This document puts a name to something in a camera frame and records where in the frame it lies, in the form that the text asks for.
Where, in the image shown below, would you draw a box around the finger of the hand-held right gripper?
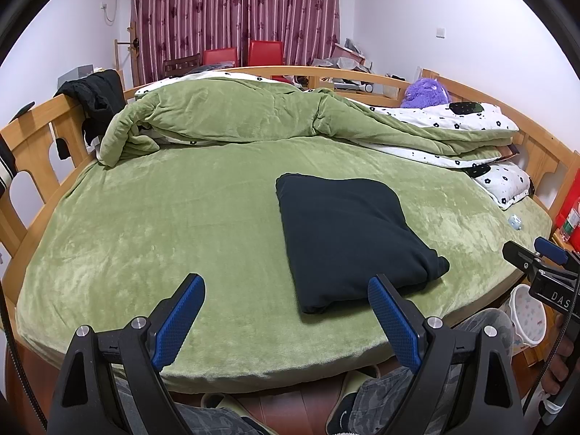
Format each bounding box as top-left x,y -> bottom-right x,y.
534,237 -> 569,264
502,241 -> 544,278

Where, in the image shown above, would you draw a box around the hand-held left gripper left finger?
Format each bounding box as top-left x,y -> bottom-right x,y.
47,273 -> 207,435

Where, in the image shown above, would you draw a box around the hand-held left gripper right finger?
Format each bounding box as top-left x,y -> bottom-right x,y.
368,274 -> 529,435

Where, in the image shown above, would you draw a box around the black sweatshirt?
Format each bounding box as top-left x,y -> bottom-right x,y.
275,172 -> 451,315

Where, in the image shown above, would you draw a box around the person's right hand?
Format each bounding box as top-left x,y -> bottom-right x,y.
541,340 -> 572,395

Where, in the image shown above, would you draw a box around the green plastic bottle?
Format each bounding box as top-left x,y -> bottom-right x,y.
561,208 -> 580,243

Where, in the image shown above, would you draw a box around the white plastic basin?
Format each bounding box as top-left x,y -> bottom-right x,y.
510,285 -> 547,345

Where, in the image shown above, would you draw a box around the red box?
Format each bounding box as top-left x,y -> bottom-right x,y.
559,186 -> 580,236

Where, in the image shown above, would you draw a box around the beige slipper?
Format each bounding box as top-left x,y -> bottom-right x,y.
326,365 -> 379,435

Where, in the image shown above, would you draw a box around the white floral pillow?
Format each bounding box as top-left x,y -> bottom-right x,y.
473,161 -> 533,211

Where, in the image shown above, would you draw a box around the person's camouflage trousers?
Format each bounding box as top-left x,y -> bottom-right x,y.
111,308 -> 515,435

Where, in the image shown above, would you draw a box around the green fleece bed sheet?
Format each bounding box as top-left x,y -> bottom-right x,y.
16,138 -> 554,395

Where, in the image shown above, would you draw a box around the purple plush toy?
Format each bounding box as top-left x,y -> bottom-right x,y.
401,77 -> 449,109

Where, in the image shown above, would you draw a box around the green floral quilt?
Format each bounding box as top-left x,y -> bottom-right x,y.
99,77 -> 522,177

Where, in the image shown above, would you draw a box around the striped cloth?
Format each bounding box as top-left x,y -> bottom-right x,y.
0,142 -> 19,191

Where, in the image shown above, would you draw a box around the desk clutter pile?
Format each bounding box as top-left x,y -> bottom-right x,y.
290,70 -> 409,105

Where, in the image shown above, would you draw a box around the black jacket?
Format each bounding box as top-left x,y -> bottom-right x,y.
53,69 -> 125,161

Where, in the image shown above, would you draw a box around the dark wooden chair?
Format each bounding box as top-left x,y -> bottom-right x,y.
163,53 -> 201,78

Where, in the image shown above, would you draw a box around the small black object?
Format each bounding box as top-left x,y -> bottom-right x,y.
10,100 -> 37,123

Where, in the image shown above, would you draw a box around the grey box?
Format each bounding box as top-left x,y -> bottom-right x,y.
58,66 -> 94,89

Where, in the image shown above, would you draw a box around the wooden coat rack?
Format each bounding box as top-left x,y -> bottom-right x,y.
113,20 -> 141,89

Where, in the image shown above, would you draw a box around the red chair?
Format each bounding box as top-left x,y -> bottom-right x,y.
202,46 -> 237,68
247,40 -> 286,68

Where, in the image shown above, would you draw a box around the maroon floral curtain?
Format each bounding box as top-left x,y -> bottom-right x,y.
130,0 -> 340,87

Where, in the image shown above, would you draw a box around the braided grey cable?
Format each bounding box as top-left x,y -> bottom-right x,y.
521,301 -> 576,413

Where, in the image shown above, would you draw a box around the black cable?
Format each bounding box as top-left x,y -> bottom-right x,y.
0,276 -> 48,431

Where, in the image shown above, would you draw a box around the wooden bed frame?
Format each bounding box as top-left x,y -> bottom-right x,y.
0,66 -> 576,372

